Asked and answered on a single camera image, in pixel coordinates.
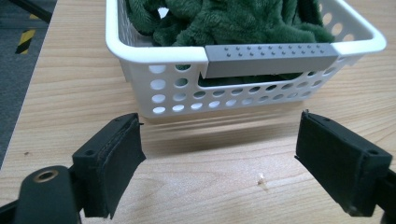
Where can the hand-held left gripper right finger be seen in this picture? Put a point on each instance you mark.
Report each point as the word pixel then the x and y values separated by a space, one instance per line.
pixel 337 161

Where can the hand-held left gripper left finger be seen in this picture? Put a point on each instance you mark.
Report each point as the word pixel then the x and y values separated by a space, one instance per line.
pixel 107 165

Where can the white perforated plastic basket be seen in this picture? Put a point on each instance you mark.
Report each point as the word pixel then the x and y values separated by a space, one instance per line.
pixel 174 56

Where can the dark green fluffy cloth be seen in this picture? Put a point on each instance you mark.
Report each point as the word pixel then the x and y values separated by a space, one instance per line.
pixel 230 21

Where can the black and yellow floor tape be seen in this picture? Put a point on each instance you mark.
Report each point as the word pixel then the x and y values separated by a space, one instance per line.
pixel 25 40

